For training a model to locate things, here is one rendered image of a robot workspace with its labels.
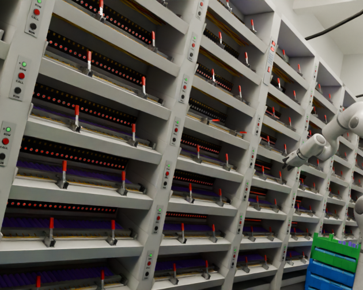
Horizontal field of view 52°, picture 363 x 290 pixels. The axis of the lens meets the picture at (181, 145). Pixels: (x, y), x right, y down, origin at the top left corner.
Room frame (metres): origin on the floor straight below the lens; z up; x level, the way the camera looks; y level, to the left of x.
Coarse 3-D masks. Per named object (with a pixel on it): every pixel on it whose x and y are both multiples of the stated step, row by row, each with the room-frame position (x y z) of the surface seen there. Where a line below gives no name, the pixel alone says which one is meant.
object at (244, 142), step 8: (192, 112) 1.92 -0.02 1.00; (184, 120) 1.62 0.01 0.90; (192, 120) 1.65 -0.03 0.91; (192, 128) 1.68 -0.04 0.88; (200, 128) 1.71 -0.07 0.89; (208, 128) 1.76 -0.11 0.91; (216, 128) 1.86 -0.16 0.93; (232, 128) 2.16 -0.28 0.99; (216, 136) 1.83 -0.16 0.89; (224, 136) 1.88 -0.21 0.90; (232, 136) 1.93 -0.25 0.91; (248, 136) 2.08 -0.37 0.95; (240, 144) 2.01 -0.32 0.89; (248, 144) 2.07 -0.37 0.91
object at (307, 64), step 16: (304, 64) 2.66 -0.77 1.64; (288, 96) 2.71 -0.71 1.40; (304, 96) 2.63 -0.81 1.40; (288, 112) 2.69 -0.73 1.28; (288, 144) 2.67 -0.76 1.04; (272, 160) 2.73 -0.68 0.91; (288, 176) 2.64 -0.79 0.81; (272, 192) 2.70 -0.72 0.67; (272, 224) 2.68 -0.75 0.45; (288, 240) 2.68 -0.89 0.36; (272, 256) 2.65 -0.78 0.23; (272, 288) 2.62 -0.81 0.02
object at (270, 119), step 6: (270, 108) 2.55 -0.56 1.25; (264, 114) 2.30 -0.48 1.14; (270, 114) 2.59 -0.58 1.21; (276, 114) 2.64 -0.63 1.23; (264, 120) 2.18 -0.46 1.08; (270, 120) 2.23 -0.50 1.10; (276, 120) 2.30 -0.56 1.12; (270, 126) 2.26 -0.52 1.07; (276, 126) 2.31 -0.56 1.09; (282, 126) 2.36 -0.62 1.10; (288, 126) 2.50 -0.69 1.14; (294, 126) 2.65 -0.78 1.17; (282, 132) 2.40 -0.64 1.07; (288, 132) 2.46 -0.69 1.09; (294, 132) 2.52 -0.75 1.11; (300, 132) 2.62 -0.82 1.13; (294, 138) 2.56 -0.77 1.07
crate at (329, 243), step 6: (330, 234) 2.42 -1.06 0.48; (318, 240) 2.29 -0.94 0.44; (324, 240) 2.26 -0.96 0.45; (330, 240) 2.42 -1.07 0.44; (336, 240) 2.40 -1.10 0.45; (318, 246) 2.29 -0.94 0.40; (324, 246) 2.25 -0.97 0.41; (330, 246) 2.22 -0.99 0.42; (336, 246) 2.19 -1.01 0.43; (342, 246) 2.17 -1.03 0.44; (348, 246) 2.14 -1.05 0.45; (360, 246) 2.09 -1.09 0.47; (336, 252) 2.19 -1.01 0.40; (342, 252) 2.16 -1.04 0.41; (348, 252) 2.14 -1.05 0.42; (354, 252) 2.11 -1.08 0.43
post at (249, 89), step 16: (256, 16) 2.15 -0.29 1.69; (272, 16) 2.08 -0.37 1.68; (256, 32) 2.13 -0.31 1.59; (272, 32) 2.09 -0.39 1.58; (240, 48) 2.19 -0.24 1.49; (256, 48) 2.12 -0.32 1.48; (256, 64) 2.11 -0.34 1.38; (240, 80) 2.17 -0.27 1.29; (256, 96) 2.08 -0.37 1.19; (240, 112) 2.14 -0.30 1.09; (256, 112) 2.08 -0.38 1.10; (240, 128) 2.13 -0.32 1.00; (224, 144) 2.18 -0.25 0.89; (256, 144) 2.13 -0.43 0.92; (240, 160) 2.10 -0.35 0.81; (240, 192) 2.08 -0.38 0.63; (240, 208) 2.09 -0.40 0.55; (224, 224) 2.12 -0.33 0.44; (240, 240) 2.14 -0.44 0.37; (224, 256) 2.09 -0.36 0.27; (208, 288) 2.14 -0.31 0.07; (224, 288) 2.08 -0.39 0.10
